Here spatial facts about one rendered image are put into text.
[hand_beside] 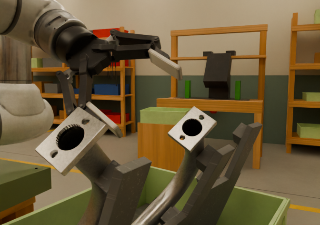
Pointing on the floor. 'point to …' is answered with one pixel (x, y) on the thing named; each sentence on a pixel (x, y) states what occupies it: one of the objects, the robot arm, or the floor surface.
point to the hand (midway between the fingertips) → (146, 98)
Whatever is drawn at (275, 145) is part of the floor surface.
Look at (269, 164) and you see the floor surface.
